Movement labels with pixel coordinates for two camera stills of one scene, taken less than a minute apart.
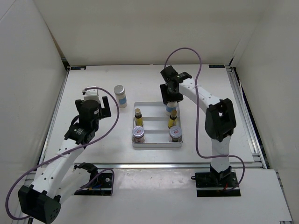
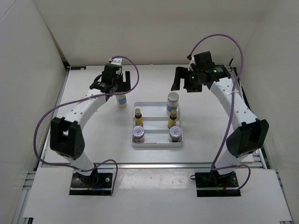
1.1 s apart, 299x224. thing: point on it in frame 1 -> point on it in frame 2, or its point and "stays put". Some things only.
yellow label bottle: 172,121 stays put
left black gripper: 104,112 -> 124,86
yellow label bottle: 138,117 stays put
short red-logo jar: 175,134 stays put
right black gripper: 166,97 -> 181,73
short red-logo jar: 138,134 stays put
